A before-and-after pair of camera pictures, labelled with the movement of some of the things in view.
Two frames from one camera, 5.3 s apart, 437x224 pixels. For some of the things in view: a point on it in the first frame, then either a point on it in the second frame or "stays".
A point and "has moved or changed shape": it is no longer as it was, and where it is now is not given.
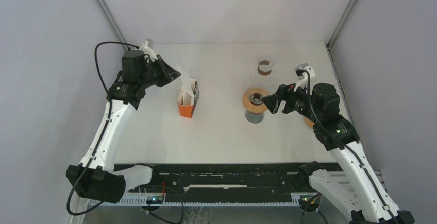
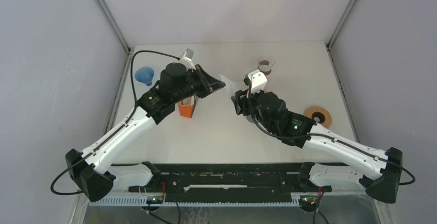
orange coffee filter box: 187,110 stays
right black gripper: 272,101 → 240,99
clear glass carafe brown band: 264,67 stays
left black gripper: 168,73 → 208,84
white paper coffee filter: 185,93 has moved or changed shape
